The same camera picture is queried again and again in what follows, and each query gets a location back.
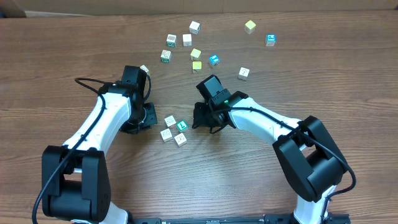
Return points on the teal J wooden block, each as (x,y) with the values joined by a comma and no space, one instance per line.
(194,27)

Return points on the pale yellow top block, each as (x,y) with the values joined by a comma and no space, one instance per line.
(195,54)

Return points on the yellow S wooden block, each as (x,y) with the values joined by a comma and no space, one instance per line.
(144,68)

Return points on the far yellow wooden block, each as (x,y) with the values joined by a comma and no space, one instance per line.
(249,27)

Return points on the dark red wooden block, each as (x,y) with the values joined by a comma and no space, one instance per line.
(187,40)

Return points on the yellow top wooden block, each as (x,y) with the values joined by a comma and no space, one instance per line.
(196,66)

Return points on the red letter wooden block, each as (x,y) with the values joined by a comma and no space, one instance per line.
(170,121)

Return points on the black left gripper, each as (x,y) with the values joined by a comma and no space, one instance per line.
(150,113)

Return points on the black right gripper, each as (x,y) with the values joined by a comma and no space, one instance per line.
(201,116)

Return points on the far blue wooden block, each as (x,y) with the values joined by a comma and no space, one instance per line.
(270,40)

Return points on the blue top wooden block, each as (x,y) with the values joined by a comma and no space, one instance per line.
(214,61)

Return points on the green top wooden block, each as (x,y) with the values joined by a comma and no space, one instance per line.
(182,126)

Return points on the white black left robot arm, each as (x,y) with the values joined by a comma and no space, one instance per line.
(75,180)

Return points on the blue T wooden block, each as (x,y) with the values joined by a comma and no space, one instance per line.
(243,73)

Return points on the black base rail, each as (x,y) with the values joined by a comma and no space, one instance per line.
(242,221)

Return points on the red K wooden block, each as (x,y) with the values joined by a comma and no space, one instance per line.
(166,135)

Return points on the green framed wooden block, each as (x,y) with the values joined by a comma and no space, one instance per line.
(166,56)

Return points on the green B wooden block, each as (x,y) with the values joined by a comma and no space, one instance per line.
(171,40)

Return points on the plain white wooden block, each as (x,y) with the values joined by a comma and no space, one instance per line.
(180,139)

